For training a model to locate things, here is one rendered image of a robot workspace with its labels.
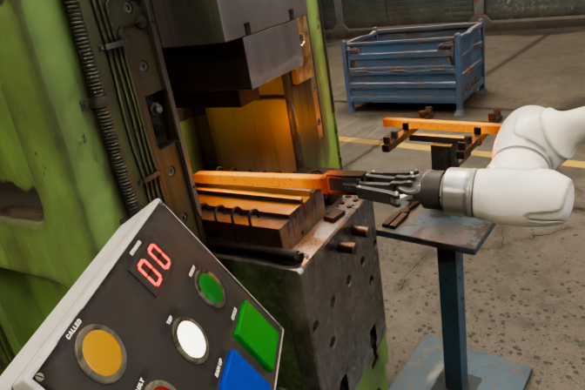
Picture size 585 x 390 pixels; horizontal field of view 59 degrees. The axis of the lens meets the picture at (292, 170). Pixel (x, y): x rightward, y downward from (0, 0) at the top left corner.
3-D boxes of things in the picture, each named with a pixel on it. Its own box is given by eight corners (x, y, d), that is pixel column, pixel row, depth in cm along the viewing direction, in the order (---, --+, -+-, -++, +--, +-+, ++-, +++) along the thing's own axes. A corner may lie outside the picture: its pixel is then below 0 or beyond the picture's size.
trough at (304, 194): (312, 195, 116) (311, 189, 116) (301, 205, 112) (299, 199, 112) (173, 182, 138) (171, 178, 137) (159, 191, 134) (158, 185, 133)
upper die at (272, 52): (304, 64, 110) (297, 18, 106) (252, 90, 94) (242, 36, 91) (159, 72, 131) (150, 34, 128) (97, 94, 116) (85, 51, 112)
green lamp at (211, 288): (232, 293, 71) (226, 266, 69) (211, 314, 67) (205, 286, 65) (215, 290, 72) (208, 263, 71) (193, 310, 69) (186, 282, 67)
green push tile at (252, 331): (280, 333, 75) (246, 298, 74) (274, 370, 68) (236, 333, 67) (270, 338, 76) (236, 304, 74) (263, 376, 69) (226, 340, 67)
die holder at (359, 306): (387, 331, 147) (372, 189, 131) (330, 437, 118) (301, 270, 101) (230, 296, 176) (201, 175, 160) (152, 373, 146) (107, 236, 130)
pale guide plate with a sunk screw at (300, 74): (314, 75, 139) (305, 10, 133) (299, 84, 132) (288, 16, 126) (307, 76, 141) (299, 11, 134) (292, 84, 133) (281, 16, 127)
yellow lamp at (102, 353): (137, 358, 50) (125, 321, 49) (100, 393, 46) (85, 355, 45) (115, 351, 52) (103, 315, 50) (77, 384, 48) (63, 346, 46)
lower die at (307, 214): (326, 212, 123) (320, 180, 120) (284, 257, 107) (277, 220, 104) (191, 198, 144) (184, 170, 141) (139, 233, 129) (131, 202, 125)
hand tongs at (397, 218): (460, 154, 193) (460, 151, 193) (472, 155, 191) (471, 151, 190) (382, 226, 152) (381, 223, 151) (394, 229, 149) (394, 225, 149)
